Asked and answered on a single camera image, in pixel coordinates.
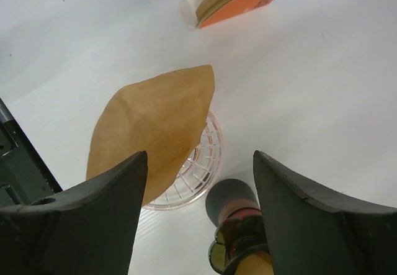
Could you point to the green glass coffee dripper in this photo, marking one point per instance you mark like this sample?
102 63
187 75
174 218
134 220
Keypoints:
235 239

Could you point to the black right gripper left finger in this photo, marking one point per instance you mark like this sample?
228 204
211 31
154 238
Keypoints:
87 229

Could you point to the brown paper coffee filter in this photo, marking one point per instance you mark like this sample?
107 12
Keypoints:
256 264

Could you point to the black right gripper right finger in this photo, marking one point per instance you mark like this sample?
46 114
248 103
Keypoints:
312 229

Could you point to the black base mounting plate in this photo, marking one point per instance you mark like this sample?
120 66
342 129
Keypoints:
25 178

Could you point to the clear glass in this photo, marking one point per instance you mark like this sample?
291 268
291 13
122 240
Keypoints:
198 172

